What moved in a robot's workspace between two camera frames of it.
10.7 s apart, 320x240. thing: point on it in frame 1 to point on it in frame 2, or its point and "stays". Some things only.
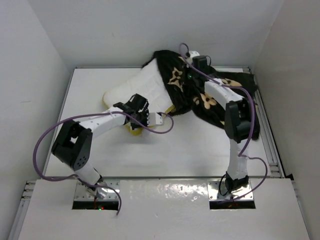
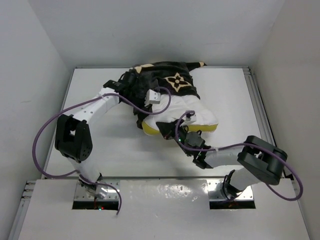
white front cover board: (164, 210) stays
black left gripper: (145, 113) to (143, 104)
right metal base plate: (215, 194) stays
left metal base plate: (112, 187) stays
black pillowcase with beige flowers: (184, 81) to (149, 77)
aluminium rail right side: (276, 170) stays
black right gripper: (190, 67) to (167, 129)
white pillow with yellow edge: (148, 81) to (187, 108)
